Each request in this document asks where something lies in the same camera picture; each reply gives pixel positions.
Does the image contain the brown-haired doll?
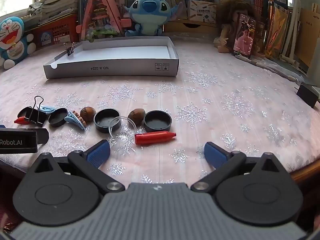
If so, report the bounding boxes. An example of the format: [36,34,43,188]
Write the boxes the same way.
[213,0,265,59]

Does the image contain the glossy orange packets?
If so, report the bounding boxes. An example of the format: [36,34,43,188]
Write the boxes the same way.
[265,2,293,58]

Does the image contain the blue robot cat plush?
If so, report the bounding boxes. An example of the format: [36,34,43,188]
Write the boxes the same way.
[0,16,37,70]

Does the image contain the large red crayon cap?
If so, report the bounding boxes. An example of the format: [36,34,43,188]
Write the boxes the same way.
[134,131,177,145]

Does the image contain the white label printer box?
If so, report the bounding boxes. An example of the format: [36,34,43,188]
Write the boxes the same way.
[187,0,217,24]

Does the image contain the white cardboard box tray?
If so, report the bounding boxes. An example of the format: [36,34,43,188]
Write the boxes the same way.
[43,36,179,79]

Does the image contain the large black binder clip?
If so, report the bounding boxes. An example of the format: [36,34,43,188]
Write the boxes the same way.
[24,96,47,127]

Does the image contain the smartphone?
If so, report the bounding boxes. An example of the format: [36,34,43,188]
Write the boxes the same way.
[233,13,257,58]

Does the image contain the wooden drawer box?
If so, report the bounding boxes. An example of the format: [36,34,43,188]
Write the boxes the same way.
[164,19,222,34]

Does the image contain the large red plastic basket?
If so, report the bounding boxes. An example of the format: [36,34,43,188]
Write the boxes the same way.
[30,14,80,47]

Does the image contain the small black binder clip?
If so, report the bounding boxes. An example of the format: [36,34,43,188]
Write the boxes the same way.
[64,42,76,57]

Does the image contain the pink triangular house model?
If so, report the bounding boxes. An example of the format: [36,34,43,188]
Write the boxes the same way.
[76,0,132,43]

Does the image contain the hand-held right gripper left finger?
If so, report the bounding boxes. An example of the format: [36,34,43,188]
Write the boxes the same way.
[26,139,125,193]

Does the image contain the black box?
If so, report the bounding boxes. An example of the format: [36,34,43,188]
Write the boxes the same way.
[296,82,320,108]

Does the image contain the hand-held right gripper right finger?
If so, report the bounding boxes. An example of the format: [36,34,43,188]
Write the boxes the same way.
[190,141,293,193]

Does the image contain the blue claw hair clip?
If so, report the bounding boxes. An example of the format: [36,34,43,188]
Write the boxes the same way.
[64,110,88,130]

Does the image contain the stack of books and papers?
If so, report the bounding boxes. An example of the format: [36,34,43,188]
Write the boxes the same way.
[26,0,82,27]

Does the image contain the blue alien plush toy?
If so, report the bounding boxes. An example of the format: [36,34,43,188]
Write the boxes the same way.
[122,0,184,37]

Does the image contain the clear plastic dome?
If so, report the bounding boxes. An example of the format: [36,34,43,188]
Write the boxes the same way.
[109,116,137,145]

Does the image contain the pink snowflake tablecloth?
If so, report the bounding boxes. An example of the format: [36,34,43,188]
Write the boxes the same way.
[0,34,320,180]

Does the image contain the brown cardboard boxes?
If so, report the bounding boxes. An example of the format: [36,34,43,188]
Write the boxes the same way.
[295,2,320,73]

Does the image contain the white pipe rack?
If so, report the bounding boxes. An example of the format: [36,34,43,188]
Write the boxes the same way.
[280,0,308,67]

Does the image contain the brown acorn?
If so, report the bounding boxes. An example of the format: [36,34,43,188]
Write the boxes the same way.
[127,108,146,125]
[80,106,97,122]

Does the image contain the black round cap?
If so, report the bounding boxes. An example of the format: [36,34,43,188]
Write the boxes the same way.
[94,108,122,133]
[48,108,68,127]
[143,110,172,133]

